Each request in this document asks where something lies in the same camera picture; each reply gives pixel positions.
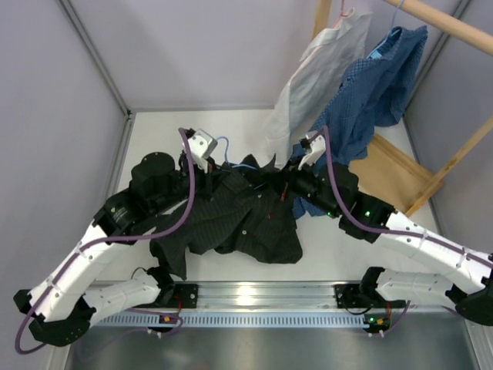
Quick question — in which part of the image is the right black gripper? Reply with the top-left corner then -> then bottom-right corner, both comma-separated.
264,156 -> 341,220

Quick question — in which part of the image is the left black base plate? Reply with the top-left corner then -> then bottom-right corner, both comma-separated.
167,283 -> 199,309

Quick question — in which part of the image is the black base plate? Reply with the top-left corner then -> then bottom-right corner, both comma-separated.
334,283 -> 371,309
167,283 -> 199,309

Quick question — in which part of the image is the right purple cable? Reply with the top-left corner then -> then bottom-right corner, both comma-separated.
307,125 -> 493,340

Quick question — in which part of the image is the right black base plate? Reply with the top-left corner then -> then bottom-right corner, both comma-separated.
334,283 -> 371,309

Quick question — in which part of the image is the blue hanger holding blue shirt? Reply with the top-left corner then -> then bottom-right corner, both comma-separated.
367,0 -> 404,59

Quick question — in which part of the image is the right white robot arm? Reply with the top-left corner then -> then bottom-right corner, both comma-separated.
283,160 -> 492,326

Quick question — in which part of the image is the white shirt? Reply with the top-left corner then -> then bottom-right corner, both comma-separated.
263,8 -> 373,168

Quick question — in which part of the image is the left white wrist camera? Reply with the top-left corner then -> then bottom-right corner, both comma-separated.
186,129 -> 218,173

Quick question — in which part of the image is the black pinstripe shirt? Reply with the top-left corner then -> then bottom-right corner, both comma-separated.
149,155 -> 303,280

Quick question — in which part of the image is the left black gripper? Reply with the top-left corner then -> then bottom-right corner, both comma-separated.
150,156 -> 230,216

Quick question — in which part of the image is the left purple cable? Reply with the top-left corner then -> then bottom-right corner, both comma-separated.
14,127 -> 201,355

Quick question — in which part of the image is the pink wire hanger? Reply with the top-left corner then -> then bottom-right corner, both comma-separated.
332,0 -> 354,29

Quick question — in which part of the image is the purple cable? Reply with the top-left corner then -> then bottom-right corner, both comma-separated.
307,125 -> 493,340
14,127 -> 201,355

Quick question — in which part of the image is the grey slotted cable duct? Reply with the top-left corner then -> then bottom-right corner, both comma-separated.
97,311 -> 384,329

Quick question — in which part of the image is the wooden clothes rack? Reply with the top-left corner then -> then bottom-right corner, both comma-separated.
310,0 -> 493,217

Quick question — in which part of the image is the blue checked shirt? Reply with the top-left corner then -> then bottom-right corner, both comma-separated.
290,25 -> 429,220

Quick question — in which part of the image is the light blue wire hanger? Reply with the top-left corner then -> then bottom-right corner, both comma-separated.
213,136 -> 267,190

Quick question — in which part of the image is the aluminium mounting rail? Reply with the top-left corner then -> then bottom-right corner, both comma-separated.
61,280 -> 482,311

